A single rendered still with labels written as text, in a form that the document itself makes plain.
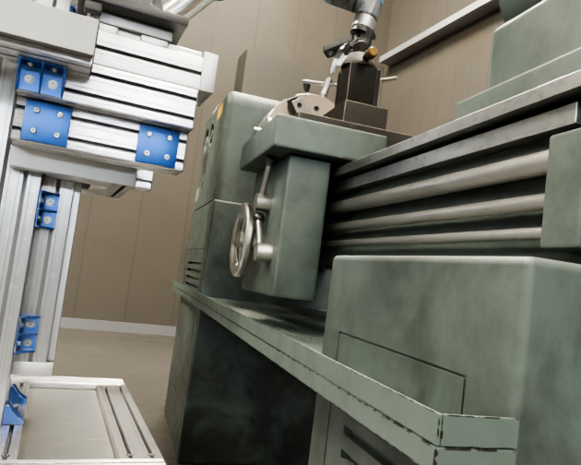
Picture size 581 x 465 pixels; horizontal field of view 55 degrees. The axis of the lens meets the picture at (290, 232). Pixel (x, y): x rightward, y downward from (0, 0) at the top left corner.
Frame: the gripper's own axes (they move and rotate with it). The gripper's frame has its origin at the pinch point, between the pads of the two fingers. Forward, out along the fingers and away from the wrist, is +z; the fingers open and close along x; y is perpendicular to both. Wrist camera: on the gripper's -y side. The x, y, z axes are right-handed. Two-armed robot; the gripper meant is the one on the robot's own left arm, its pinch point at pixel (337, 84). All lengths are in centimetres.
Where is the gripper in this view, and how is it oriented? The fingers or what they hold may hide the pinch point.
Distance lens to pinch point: 192.2
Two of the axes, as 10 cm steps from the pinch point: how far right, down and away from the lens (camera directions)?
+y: 8.4, 2.2, -4.9
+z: -3.3, 9.3, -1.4
